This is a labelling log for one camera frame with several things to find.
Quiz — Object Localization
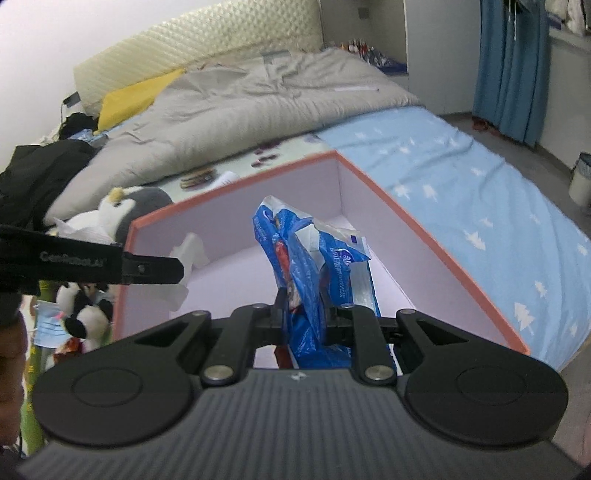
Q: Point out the blue plastic bag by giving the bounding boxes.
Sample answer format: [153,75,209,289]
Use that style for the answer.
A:
[252,195,398,370]

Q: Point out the white cabinet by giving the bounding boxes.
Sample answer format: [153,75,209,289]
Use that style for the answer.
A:
[404,0,481,116]

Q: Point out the row of small bottles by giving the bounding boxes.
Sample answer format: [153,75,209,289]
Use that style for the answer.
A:
[341,39,384,63]

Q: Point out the person's left hand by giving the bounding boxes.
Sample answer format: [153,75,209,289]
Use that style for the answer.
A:
[0,318,29,416]

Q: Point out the pink cardboard box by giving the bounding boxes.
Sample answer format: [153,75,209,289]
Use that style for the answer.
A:
[113,150,532,370]

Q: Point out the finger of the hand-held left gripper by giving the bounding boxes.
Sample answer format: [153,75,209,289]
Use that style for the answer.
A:
[122,251,185,285]

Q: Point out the black jacket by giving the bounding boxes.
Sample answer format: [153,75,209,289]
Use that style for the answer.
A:
[0,140,98,232]

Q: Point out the hanging light clothes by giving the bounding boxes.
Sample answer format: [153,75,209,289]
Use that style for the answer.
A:
[545,0,591,35]

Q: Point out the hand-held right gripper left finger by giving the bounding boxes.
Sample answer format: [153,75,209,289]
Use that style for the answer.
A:
[134,287,289,386]

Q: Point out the blue tree print bedsheet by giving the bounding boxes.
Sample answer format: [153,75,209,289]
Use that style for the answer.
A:
[318,106,591,372]

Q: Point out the cream padded headboard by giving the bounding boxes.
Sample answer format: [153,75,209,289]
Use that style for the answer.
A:
[74,0,324,116]

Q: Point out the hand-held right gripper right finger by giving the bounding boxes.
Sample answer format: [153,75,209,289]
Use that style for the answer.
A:
[321,295,469,386]

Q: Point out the white waste bin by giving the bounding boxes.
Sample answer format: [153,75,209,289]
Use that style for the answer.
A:
[568,152,591,208]

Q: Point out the white tissue paper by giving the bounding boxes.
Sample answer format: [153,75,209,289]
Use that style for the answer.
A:
[168,232,211,312]

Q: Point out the grey duvet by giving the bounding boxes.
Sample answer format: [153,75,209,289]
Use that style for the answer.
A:
[44,46,423,227]

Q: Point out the grey penguin plush toy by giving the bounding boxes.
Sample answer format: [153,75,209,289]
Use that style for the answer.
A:
[55,186,174,245]

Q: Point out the panda plush toy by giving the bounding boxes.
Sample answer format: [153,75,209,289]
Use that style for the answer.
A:
[55,281,114,354]

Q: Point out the blue face mask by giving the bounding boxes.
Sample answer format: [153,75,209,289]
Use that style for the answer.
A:
[32,300,65,347]

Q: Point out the blue curtain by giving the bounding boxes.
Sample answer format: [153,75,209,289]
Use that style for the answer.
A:
[472,0,552,148]

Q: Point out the yellow pillow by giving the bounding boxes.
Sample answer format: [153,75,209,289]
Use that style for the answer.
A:
[95,68,188,134]

